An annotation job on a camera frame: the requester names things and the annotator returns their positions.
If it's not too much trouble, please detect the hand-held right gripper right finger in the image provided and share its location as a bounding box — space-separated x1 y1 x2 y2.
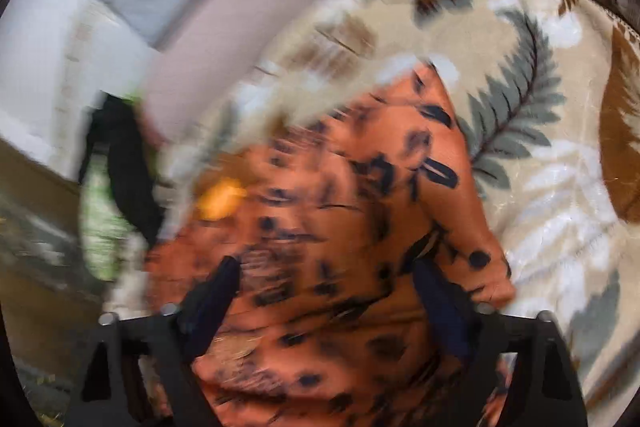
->
412 257 589 427

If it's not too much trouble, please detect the orange floral cloth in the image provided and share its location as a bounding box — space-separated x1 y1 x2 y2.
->
142 62 517 427

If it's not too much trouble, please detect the green patterned pillow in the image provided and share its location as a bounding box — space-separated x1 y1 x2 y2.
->
80 157 141 283

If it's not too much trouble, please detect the leaf print blanket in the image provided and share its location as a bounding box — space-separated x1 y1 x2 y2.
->
107 0 640 418

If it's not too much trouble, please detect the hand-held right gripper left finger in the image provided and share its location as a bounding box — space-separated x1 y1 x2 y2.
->
65 256 242 427

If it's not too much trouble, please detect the black cloth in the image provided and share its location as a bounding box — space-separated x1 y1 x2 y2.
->
77 92 166 248

